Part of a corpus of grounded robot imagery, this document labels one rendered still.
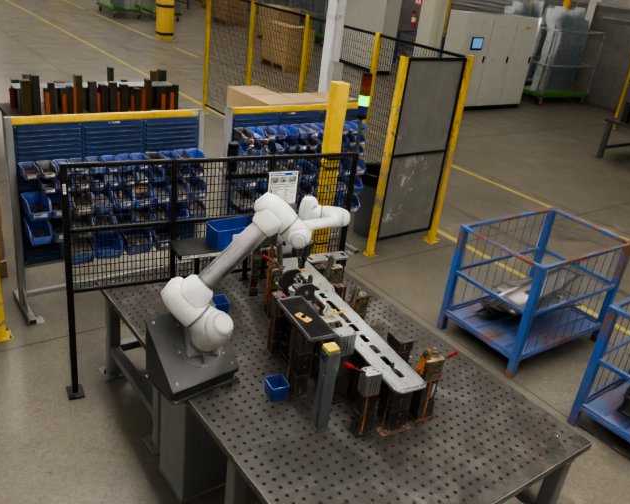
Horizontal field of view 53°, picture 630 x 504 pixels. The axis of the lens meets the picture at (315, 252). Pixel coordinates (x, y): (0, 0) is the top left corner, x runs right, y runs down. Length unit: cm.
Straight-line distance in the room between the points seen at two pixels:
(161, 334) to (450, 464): 150
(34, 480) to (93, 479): 30
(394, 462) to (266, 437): 60
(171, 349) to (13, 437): 135
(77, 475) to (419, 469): 190
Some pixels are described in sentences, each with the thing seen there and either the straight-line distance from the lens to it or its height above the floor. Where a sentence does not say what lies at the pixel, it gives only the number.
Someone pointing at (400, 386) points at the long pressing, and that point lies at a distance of 298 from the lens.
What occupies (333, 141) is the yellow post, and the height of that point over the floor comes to 162.
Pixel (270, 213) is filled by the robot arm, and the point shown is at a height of 160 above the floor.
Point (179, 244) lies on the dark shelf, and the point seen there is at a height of 103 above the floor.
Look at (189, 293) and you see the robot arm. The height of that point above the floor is 123.
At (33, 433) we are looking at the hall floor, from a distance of 421.
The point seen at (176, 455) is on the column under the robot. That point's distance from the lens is 358.
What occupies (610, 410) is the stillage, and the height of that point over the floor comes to 17.
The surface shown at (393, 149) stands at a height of 112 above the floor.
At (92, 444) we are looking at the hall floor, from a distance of 408.
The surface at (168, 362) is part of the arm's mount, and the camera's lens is 318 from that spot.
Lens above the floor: 274
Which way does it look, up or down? 25 degrees down
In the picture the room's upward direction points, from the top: 7 degrees clockwise
